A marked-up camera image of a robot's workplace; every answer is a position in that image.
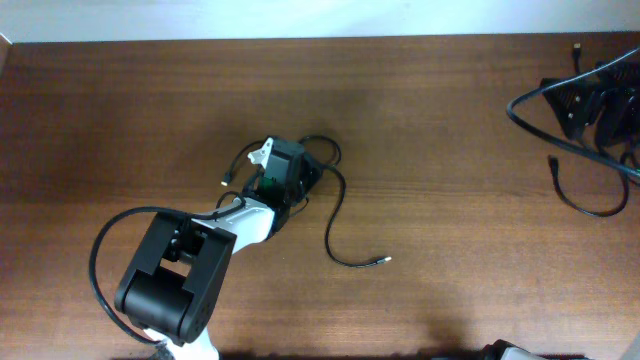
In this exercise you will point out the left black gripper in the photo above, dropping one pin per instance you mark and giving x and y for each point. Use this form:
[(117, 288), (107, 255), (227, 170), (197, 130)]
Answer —
[(310, 170)]

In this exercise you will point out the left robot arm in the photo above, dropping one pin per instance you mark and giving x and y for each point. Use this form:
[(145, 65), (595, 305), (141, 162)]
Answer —
[(172, 284)]

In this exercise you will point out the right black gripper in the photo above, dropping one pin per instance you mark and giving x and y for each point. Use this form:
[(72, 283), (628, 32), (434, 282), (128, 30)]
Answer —
[(601, 107)]

